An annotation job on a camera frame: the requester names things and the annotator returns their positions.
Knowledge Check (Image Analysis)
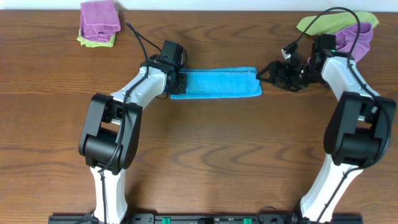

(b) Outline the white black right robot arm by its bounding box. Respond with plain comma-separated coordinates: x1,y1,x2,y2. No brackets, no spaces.
256,34,396,223

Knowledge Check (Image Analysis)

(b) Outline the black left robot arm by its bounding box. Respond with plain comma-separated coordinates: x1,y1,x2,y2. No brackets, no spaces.
78,40,187,223

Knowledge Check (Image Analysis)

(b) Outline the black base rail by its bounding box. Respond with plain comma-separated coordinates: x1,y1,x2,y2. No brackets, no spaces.
48,212,364,224

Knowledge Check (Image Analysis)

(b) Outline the blue microfiber cloth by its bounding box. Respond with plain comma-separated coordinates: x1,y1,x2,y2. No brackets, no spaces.
170,67,262,100

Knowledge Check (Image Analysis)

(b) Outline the loose purple cloth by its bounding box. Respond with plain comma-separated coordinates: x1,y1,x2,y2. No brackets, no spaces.
333,22,373,63

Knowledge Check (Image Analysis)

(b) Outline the folded green cloth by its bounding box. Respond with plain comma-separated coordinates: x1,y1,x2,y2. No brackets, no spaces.
77,12,116,47

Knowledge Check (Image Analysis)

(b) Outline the loose green cloth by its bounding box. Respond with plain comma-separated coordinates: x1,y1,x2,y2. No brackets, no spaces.
305,12,379,35

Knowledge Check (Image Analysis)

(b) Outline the folded purple cloth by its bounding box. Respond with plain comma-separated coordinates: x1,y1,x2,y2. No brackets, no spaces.
80,1,121,43

